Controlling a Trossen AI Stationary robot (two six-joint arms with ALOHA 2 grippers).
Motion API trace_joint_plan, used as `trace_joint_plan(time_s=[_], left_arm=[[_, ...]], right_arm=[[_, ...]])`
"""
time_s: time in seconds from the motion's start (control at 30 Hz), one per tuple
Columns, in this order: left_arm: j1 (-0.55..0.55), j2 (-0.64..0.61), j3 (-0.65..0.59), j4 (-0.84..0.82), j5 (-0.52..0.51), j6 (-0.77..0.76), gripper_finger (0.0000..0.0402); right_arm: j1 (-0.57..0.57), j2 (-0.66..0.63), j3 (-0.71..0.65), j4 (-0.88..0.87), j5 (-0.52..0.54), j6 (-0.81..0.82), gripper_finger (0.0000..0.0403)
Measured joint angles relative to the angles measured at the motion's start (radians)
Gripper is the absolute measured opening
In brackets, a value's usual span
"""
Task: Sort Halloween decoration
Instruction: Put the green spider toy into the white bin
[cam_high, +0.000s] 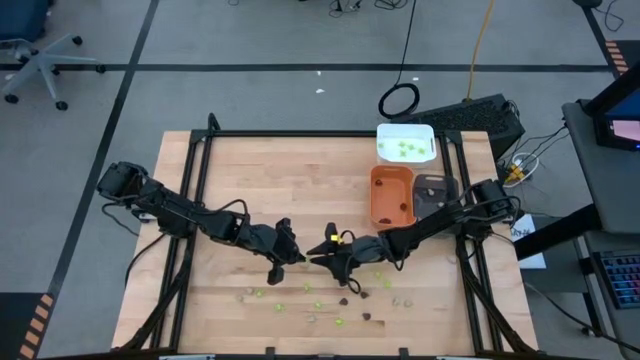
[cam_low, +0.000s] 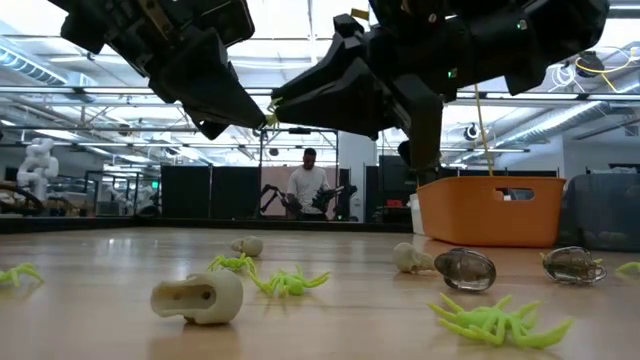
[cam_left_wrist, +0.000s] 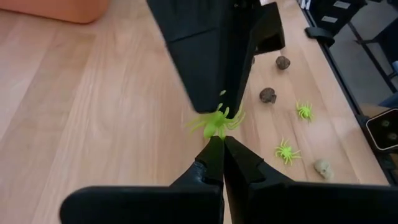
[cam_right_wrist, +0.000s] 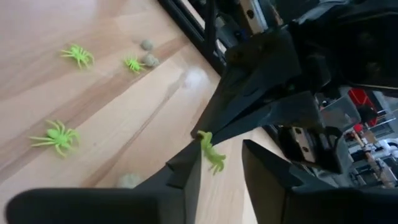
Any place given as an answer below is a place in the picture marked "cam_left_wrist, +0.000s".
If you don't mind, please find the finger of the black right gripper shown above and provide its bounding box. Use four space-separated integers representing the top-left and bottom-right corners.
231 0 285 114
146 0 234 113

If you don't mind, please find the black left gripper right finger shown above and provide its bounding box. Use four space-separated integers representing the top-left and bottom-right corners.
223 136 398 224

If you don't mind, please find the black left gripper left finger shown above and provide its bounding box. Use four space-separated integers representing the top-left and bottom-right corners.
59 135 225 224

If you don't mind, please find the green plastic spider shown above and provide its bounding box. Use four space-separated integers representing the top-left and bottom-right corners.
295 100 315 123
185 90 246 140
274 138 302 166

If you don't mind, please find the beige plastic skull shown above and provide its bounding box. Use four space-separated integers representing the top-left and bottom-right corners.
313 158 335 180

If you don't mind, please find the black table edge clamp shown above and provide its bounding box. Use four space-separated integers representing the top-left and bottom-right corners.
304 26 336 47

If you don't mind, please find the orange plastic bin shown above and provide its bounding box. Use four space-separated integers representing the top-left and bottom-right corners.
0 0 110 24

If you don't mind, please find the black table-level camera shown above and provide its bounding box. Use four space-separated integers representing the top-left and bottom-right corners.
365 108 398 152

